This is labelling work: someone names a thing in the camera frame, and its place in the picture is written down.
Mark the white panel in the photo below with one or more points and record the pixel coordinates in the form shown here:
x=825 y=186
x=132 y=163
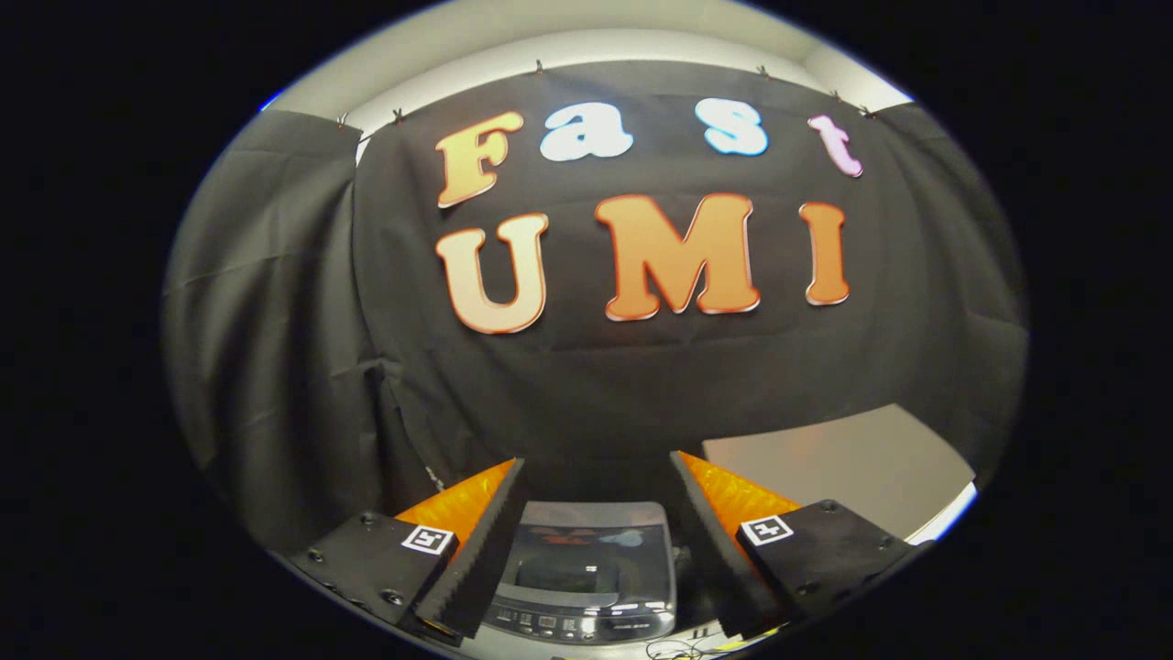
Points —
x=948 y=518

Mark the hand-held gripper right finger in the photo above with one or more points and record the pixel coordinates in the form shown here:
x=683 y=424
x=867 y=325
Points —
x=710 y=550

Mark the grey washing machine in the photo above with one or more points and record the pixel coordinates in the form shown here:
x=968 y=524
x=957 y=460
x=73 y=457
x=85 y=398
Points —
x=586 y=628

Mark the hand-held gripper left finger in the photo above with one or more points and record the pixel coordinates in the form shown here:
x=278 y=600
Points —
x=490 y=550

